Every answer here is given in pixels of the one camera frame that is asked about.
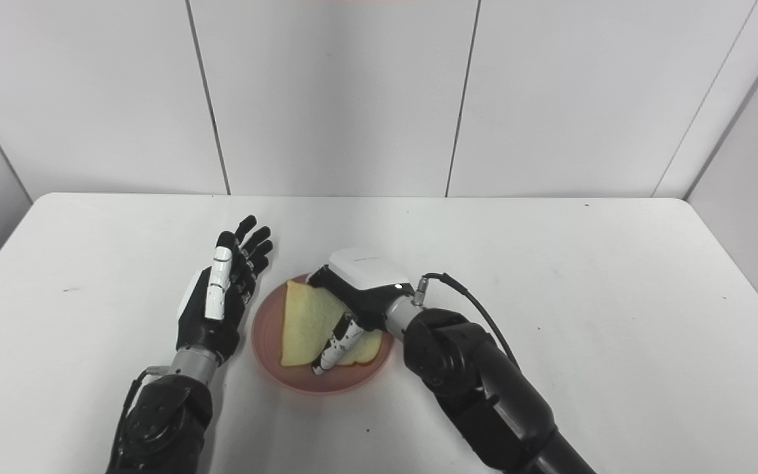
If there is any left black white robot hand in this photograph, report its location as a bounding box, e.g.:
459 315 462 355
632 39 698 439
176 215 274 367

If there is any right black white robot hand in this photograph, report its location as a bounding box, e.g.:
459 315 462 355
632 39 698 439
307 248 416 377

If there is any slice of white bread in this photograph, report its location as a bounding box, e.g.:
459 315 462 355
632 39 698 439
279 280 384 368

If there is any pink round plate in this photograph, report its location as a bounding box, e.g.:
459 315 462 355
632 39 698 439
251 273 395 396

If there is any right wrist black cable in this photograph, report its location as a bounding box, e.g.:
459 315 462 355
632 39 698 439
414 273 522 369

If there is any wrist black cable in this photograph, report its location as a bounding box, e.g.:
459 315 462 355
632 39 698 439
113 365 170 461
414 273 522 369

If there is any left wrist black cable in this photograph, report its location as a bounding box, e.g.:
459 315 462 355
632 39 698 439
113 365 170 461

